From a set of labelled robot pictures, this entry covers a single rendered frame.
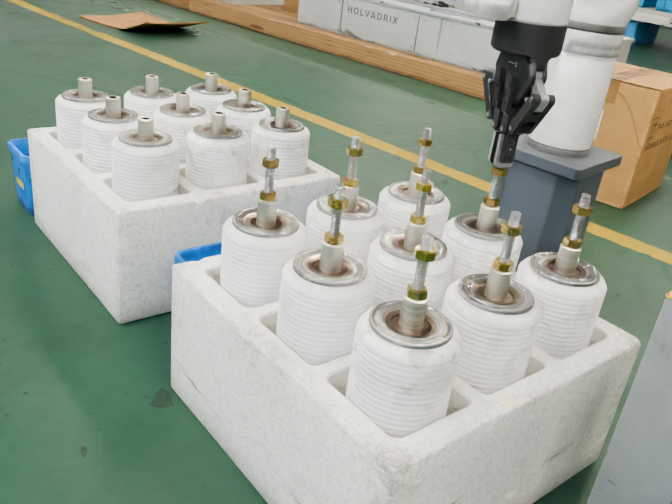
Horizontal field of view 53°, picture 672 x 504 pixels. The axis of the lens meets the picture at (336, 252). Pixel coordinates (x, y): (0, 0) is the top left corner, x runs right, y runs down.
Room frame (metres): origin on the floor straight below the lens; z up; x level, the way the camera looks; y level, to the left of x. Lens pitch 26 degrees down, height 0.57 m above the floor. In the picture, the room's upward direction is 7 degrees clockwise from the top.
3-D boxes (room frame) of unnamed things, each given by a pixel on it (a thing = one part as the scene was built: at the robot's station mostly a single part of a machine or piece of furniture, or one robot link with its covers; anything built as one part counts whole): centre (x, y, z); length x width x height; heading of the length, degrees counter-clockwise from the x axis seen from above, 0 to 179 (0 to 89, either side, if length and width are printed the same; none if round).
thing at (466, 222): (0.76, -0.18, 0.25); 0.08 x 0.08 x 0.01
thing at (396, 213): (0.85, -0.10, 0.16); 0.10 x 0.10 x 0.18
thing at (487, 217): (0.76, -0.18, 0.27); 0.02 x 0.02 x 0.03
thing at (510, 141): (0.74, -0.18, 0.37); 0.03 x 0.01 x 0.05; 17
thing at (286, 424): (0.69, -0.08, 0.09); 0.39 x 0.39 x 0.18; 42
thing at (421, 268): (0.52, -0.07, 0.30); 0.01 x 0.01 x 0.08
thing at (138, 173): (0.93, 0.29, 0.16); 0.10 x 0.10 x 0.18
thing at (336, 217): (0.61, 0.00, 0.30); 0.01 x 0.01 x 0.08
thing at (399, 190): (0.85, -0.10, 0.25); 0.08 x 0.08 x 0.01
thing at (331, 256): (0.61, 0.00, 0.26); 0.02 x 0.02 x 0.03
